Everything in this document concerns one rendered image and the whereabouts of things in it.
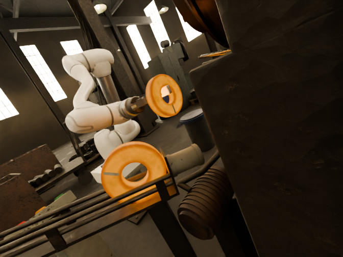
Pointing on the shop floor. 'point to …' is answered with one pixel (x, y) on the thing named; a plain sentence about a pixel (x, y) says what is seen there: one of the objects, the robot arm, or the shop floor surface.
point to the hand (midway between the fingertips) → (162, 92)
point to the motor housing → (216, 214)
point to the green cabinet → (158, 64)
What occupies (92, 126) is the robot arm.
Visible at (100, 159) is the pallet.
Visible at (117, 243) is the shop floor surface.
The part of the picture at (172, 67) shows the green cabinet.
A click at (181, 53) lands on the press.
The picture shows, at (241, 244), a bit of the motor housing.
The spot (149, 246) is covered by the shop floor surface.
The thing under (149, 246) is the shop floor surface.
